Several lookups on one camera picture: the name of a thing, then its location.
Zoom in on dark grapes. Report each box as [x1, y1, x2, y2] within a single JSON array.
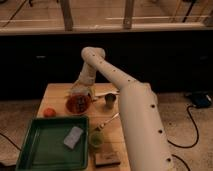
[[79, 102, 84, 112]]

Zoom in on red bowl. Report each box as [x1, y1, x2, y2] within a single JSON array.
[[65, 94, 91, 114]]

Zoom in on green plastic tray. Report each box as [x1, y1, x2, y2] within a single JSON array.
[[15, 116, 89, 171]]

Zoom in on black cable left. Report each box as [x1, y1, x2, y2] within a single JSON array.
[[0, 132, 23, 152]]

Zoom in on metal spoon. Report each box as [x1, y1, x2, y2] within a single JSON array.
[[94, 113, 119, 131]]

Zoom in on grey sponge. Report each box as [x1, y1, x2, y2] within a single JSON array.
[[63, 126, 83, 149]]

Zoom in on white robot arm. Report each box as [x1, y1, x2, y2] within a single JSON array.
[[69, 47, 176, 171]]

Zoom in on green cup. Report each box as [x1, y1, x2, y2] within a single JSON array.
[[89, 131, 104, 148]]

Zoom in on orange tomato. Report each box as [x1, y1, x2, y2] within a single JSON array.
[[43, 108, 56, 117]]

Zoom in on small metal cup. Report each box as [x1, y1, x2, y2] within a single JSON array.
[[105, 94, 116, 109]]

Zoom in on white utensil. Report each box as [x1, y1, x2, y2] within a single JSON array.
[[95, 91, 119, 98]]

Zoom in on black floor cable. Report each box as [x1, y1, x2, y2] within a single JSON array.
[[166, 104, 200, 171]]

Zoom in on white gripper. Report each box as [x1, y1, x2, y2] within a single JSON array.
[[70, 82, 94, 112]]

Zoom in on brown wooden block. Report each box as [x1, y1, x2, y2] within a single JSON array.
[[94, 152, 121, 167]]

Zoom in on blue black device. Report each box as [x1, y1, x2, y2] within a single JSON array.
[[191, 93, 212, 108]]

